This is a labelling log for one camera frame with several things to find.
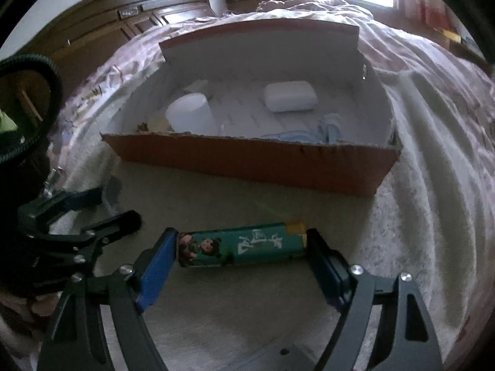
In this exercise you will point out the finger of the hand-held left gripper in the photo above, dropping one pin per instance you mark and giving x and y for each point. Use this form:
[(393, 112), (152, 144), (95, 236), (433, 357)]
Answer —
[(83, 197), (123, 224)]

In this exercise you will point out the yellow book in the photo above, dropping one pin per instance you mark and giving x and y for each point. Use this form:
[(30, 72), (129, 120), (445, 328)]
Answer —
[(451, 35)]

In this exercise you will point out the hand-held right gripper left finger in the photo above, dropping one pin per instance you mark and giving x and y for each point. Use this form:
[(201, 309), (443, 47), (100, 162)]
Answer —
[(156, 270)]

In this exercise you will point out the translucent plastic cup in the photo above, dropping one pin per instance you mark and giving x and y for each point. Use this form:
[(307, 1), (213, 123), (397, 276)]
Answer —
[(191, 114)]

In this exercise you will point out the green printed packet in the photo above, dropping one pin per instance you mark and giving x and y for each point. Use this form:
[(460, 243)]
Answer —
[(239, 245)]

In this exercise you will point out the pink white curtain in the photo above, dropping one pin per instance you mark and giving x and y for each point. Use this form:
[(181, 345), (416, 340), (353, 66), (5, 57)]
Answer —
[(425, 7)]

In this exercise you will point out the white charger plug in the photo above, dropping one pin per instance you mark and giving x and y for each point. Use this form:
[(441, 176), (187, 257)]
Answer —
[(199, 87)]

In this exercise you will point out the dark wooden headboard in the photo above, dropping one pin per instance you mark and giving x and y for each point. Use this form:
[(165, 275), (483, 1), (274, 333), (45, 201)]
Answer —
[(96, 23)]

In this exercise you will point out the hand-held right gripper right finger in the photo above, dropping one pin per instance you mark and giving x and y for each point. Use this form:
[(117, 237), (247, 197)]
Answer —
[(332, 274)]

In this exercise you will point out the white fluffy blanket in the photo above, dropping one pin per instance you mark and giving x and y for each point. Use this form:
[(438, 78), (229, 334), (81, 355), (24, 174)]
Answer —
[(425, 201)]

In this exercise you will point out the white earbuds case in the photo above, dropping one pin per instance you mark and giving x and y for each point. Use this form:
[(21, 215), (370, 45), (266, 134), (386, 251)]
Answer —
[(290, 96)]

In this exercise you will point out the orange cardboard box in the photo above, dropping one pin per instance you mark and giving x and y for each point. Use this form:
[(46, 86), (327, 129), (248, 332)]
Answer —
[(251, 162)]

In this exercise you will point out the pink duvet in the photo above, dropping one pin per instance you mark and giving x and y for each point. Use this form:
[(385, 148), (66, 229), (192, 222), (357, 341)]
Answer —
[(425, 69)]

